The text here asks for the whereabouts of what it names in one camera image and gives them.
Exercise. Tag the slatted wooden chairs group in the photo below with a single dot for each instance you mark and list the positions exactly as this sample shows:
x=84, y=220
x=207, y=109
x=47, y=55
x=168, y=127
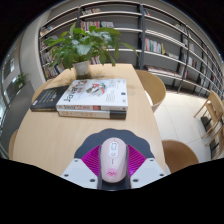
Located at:
x=213, y=113

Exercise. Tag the tan book, dark spine end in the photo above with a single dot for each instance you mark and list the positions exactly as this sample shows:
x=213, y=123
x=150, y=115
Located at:
x=90, y=114

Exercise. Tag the white illustrated large book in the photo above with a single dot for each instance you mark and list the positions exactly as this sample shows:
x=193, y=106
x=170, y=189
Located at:
x=96, y=93

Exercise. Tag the pale pink computer mouse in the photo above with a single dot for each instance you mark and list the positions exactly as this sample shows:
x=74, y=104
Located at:
x=113, y=160

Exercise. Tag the small leafy floor plant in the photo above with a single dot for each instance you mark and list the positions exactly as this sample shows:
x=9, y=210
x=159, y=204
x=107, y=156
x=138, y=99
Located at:
x=20, y=80

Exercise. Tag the grey shelf unit with books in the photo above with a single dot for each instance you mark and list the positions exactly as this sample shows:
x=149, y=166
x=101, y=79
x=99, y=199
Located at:
x=160, y=40

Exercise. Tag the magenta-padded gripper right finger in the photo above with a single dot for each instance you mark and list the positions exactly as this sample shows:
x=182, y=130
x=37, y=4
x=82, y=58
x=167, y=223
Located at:
x=148, y=171

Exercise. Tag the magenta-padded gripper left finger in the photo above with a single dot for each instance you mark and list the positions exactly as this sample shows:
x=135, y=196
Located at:
x=78, y=171

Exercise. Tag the green potted plant, grey pot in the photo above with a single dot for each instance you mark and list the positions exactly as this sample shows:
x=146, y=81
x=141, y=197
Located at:
x=81, y=46

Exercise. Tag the black hardcover book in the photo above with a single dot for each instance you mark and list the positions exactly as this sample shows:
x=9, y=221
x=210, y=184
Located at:
x=48, y=96

